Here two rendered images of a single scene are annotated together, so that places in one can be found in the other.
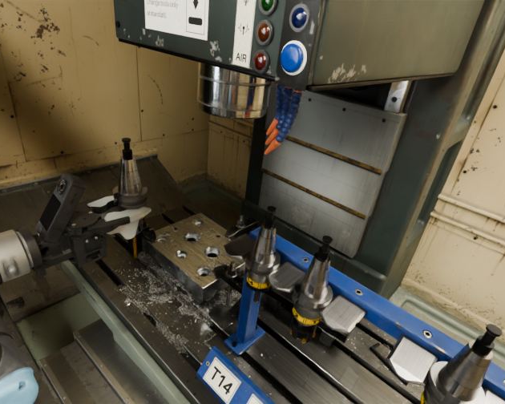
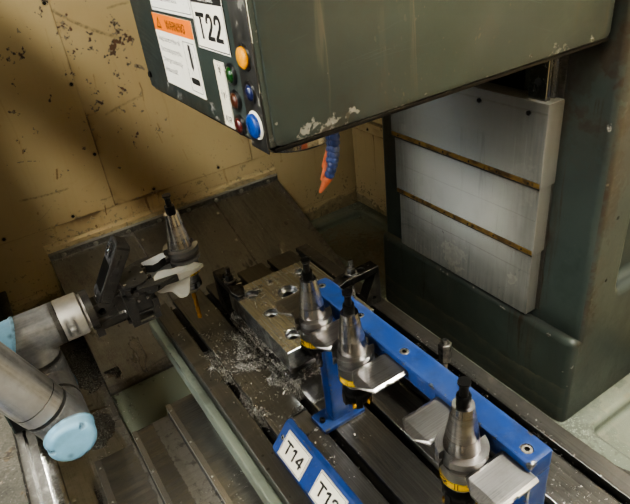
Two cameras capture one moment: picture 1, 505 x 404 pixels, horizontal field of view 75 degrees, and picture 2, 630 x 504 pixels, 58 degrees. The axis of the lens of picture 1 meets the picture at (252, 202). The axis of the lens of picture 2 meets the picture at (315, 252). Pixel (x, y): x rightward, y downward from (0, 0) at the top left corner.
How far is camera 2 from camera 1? 42 cm
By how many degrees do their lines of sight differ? 19
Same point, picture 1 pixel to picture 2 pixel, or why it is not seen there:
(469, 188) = not seen: outside the picture
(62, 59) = (141, 74)
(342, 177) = (494, 196)
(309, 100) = not seen: hidden behind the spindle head
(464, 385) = (453, 441)
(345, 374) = not seen: hidden behind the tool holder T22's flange
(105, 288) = (189, 355)
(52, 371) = (143, 445)
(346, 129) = (486, 128)
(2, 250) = (64, 311)
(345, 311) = (380, 371)
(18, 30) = (89, 52)
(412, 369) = (424, 429)
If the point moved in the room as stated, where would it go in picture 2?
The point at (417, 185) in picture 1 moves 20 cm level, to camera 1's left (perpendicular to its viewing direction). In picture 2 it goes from (594, 202) to (488, 198)
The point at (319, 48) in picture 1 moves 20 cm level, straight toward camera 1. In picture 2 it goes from (271, 116) to (165, 191)
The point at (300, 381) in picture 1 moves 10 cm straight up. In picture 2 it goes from (395, 467) to (393, 429)
